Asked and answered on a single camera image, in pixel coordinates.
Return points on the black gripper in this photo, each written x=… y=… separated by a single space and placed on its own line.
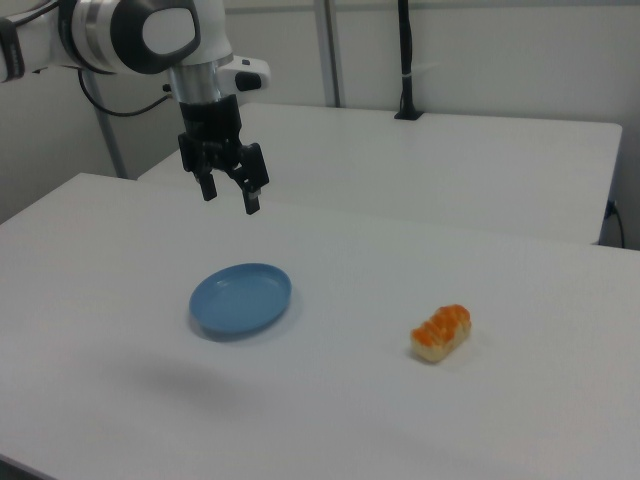
x=212 y=132

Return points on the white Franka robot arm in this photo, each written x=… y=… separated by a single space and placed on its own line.
x=130 y=35

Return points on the blue round plate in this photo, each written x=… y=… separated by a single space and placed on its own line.
x=240 y=301

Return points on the orange glazed bread loaf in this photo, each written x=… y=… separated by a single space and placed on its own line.
x=441 y=333

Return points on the grey metal frame post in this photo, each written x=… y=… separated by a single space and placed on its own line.
x=110 y=140

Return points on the black camera stand pole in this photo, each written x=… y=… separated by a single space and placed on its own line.
x=407 y=60

